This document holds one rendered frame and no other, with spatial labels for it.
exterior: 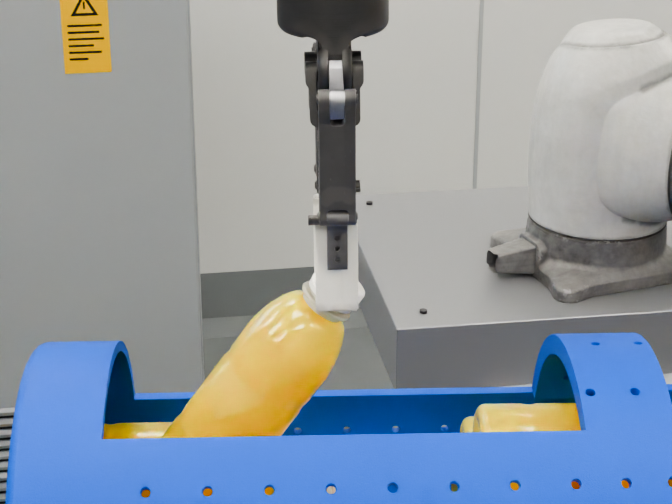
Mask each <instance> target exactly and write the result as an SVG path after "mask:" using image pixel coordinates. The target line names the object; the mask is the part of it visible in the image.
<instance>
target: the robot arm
mask: <svg viewBox="0 0 672 504"><path fill-rule="evenodd" d="M388 22H389V0H277V23H278V26H279V27H280V29H281V30H283V31H284V32H285V33H287V34H290V35H292V36H296V37H300V38H305V37H309V38H312V39H315V40H316V42H314V43H313V47H311V51H308V52H304V69H305V82H306V85H307V87H308V99H309V109H310V122H311V124H312V125H313V126H315V155H316V164H315V165H314V172H315V174H316V176H317V181H316V182H315V189H316V190H317V193H318V194H315V196H313V215H308V226H310V225H314V273H315V282H316V310H318V312H322V311H357V309H358V213H357V211H356V192H360V191H361V188H360V180H356V125H358V124H359V122H360V119H361V117H360V88H361V86H362V85H363V82H364V65H363V60H361V51H352V49H351V41H352V40H354V39H356V38H358V37H360V36H364V37H368V36H371V35H374V34H377V33H379V32H381V31H382V30H383V29H385V28H386V26H387V25H388ZM528 191H529V210H528V218H527V224H526V227H525V228H518V229H509V230H500V231H496V232H494V233H492V235H491V242H490V247H491V248H490V249H489V250H488V252H487V259H486V263H487V264H489V268H488V269H490V270H491V271H492V272H494V273H509V274H531V275H532V276H533V277H534V278H536V279H537V280H538V281H539V282H541V283H542V284H543V285H544V286H546V287H547V288H548V289H549V290H550V292H551V294H552V297H553V298H554V299H555V300H557V301H559V302H563V303H578V302H581V301H584V300H586V299H589V298H592V297H597V296H602V295H608V294H614V293H620V292H626V291H632V290H638V289H644V288H650V287H656V286H662V285H668V284H672V248H671V247H670V246H669V245H668V244H667V221H672V37H671V36H670V35H669V34H668V33H667V32H665V31H663V30H661V29H659V28H658V27H657V26H655V25H654V24H652V23H650V22H647V21H644V20H638V19H626V18H616V19H602V20H594V21H589V22H585V23H581V24H578V25H576V26H574V27H573V28H572V29H571V30H570V31H569V32H568V34H567V35H566V36H565V37H564V39H563V40H562V42H561V43H560V45H559V46H558V47H557V48H556V49H555V51H554V52H553V53H552V55H551V57H550V59H549V61H548V63H547V65H546V67H545V70H544V72H543V75H542V78H541V81H540V84H539V87H538V90H537V94H536V98H535V102H534V108H533V114H532V122H531V130H530V140H529V155H528Z"/></svg>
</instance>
